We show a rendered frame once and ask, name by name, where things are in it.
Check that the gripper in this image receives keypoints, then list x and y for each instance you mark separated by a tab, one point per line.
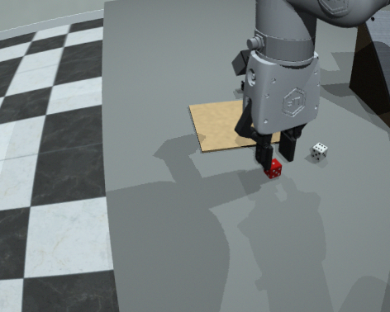
284	97

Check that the white die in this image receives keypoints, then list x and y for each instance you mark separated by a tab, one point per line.
319	152

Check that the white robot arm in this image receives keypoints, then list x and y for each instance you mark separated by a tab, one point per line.
285	31

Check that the red die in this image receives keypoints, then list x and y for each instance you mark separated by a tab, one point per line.
275	169

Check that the tan mottled mat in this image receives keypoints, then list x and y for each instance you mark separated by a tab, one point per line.
215	126

